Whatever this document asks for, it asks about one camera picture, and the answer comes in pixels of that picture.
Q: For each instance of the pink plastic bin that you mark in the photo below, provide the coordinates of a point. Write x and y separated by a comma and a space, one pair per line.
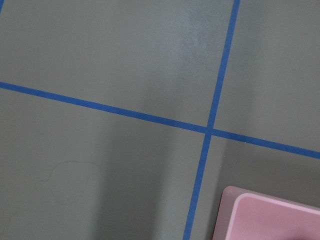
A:
250, 215

